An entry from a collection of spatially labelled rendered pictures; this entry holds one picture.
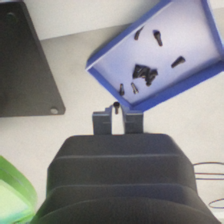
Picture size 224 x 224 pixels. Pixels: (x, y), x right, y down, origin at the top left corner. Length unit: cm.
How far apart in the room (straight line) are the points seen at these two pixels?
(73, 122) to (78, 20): 16
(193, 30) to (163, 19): 3
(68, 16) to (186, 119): 22
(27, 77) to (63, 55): 6
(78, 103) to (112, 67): 8
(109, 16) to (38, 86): 12
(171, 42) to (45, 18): 14
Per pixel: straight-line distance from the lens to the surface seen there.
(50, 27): 20
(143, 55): 20
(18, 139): 37
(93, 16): 19
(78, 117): 27
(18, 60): 22
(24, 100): 26
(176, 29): 20
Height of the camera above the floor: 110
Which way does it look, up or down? 45 degrees down
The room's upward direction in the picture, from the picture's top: 178 degrees counter-clockwise
